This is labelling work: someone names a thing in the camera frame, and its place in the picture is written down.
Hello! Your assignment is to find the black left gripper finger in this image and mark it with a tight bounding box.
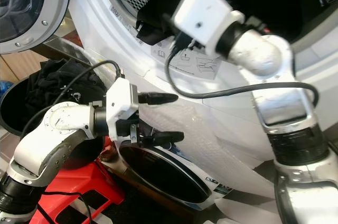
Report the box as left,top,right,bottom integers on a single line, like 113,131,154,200
137,92,179,105
140,130,185,148

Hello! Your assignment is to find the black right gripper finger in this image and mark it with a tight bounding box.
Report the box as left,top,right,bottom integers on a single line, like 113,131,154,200
161,15,185,31

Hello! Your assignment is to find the white washing machine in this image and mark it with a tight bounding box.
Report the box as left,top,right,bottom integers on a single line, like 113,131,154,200
108,139,236,212

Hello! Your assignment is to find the dark round washer door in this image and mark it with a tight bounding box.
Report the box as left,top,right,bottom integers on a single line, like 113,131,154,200
119,145,212,204

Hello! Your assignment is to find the perforated metal lint filter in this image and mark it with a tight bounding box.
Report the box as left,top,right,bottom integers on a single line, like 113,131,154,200
124,0,152,13

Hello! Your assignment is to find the white dryer machine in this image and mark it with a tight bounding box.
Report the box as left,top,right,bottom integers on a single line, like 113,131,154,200
63,0,338,129

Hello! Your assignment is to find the red plastic stool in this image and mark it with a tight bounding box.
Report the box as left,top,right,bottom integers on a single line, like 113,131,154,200
26,158,125,224

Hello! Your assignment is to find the black cloth with white print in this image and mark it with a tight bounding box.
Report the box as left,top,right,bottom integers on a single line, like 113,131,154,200
26,58,106,119

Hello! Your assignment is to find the black plastic bucket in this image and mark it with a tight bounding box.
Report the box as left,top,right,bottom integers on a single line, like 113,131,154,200
0,73,106,170

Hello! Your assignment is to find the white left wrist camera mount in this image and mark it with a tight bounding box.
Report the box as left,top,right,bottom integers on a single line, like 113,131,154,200
106,78,141,143

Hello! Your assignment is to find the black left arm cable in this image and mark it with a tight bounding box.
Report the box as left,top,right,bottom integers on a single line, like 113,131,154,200
21,59,123,141

